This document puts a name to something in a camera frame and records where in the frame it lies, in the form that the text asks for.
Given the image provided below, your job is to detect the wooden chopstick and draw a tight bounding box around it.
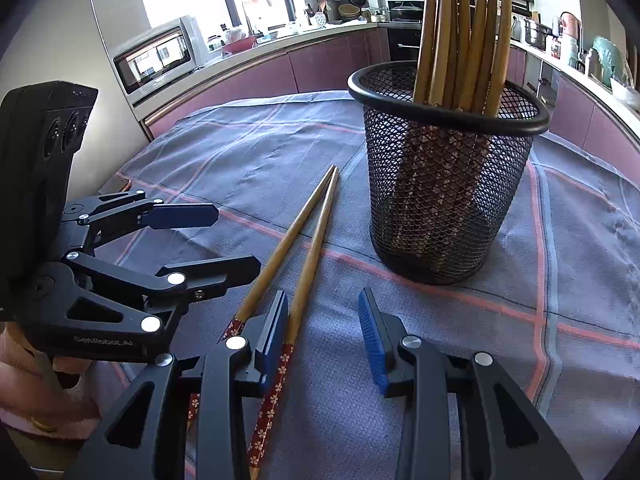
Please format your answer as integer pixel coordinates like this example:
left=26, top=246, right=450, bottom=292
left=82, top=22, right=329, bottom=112
left=413, top=0, right=437, bottom=104
left=472, top=0, right=498, bottom=114
left=186, top=164, right=336, bottom=424
left=248, top=166, right=340, bottom=479
left=428, top=0, right=452, bottom=106
left=452, top=0, right=471, bottom=108
left=458, top=0, right=487, bottom=112
left=485, top=0, right=512, bottom=117

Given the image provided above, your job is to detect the left hand holding gripper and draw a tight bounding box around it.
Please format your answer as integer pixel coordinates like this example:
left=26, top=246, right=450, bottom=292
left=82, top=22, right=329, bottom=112
left=1, top=322, right=100, bottom=440

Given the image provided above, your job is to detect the smartphone with orange case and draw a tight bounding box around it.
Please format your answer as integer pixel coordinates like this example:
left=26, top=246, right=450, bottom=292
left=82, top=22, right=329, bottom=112
left=99, top=174, right=131, bottom=195

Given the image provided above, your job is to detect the blue plaid table cloth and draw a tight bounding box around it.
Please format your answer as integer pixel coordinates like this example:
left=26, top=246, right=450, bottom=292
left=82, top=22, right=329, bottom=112
left=100, top=91, right=639, bottom=479

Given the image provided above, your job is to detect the white microwave oven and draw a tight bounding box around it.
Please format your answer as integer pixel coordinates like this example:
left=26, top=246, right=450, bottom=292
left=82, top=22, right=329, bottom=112
left=112, top=15, right=209, bottom=104

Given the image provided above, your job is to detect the red bowl on counter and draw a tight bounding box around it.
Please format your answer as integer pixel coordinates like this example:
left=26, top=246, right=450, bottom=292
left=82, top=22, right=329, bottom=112
left=222, top=36, right=257, bottom=55

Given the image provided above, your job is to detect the grey refrigerator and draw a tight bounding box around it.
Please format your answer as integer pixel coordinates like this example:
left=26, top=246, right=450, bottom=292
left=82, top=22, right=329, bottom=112
left=1, top=0, right=148, bottom=198

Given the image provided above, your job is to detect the black mesh utensil holder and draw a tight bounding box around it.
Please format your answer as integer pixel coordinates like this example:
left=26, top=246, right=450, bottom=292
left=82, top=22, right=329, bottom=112
left=347, top=61, right=549, bottom=285

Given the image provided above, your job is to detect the wooden chopstick in holder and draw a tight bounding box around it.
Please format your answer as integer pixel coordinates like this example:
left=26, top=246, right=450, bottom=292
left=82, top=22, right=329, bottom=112
left=458, top=0, right=487, bottom=112
left=452, top=0, right=471, bottom=108
left=485, top=0, right=512, bottom=117
left=472, top=0, right=498, bottom=114
left=413, top=0, right=437, bottom=104
left=428, top=0, right=452, bottom=106

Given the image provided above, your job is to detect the built-in black oven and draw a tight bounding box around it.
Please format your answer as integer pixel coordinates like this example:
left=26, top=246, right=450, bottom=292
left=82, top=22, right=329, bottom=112
left=386, top=0, right=425, bottom=61

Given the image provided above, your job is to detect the steel pot on counter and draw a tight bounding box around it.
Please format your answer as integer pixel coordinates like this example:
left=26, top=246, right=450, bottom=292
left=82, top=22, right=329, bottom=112
left=523, top=18, right=552, bottom=51

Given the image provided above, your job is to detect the black camera box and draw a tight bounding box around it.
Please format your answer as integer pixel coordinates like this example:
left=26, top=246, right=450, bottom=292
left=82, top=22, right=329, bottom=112
left=1, top=80, right=99, bottom=322

